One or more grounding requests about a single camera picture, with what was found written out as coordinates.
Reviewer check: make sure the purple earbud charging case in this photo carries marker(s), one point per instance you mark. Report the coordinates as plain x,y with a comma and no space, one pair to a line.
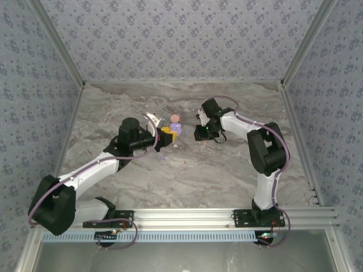
176,129

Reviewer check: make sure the pink earbud charging case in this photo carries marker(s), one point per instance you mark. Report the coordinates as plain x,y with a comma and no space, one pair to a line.
174,118

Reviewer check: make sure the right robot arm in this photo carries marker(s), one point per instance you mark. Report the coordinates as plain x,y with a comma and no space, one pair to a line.
266,153

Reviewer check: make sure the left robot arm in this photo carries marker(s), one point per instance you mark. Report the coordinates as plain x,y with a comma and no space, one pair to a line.
51,209

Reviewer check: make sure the small black circuit board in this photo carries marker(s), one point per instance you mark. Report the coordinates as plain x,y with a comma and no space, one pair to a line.
106,235
266,235

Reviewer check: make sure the grey metal lower panel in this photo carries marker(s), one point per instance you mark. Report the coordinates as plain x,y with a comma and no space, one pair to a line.
181,258

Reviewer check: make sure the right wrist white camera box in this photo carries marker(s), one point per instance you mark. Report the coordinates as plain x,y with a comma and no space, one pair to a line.
202,119

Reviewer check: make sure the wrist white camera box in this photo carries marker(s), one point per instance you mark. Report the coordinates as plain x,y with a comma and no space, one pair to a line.
151,120
202,119

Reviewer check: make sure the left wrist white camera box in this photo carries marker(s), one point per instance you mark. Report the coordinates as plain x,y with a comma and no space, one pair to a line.
151,120

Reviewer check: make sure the aluminium table back rail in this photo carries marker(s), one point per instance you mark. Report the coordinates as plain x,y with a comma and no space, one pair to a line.
181,81

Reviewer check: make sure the aluminium table side rail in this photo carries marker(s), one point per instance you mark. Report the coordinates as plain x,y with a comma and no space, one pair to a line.
292,113

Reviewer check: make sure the aluminium front mounting rail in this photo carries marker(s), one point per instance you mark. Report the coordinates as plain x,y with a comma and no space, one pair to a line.
181,218

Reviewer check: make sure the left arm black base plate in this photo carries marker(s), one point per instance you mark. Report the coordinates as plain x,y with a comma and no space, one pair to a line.
89,224

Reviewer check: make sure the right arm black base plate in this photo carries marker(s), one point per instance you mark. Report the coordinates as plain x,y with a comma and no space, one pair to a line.
241,222

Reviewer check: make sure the slanted aluminium frame post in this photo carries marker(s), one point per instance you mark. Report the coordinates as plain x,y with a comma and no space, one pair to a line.
60,42
307,42

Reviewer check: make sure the aluminium lower frame leg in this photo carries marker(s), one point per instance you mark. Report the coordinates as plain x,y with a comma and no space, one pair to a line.
337,252
28,252

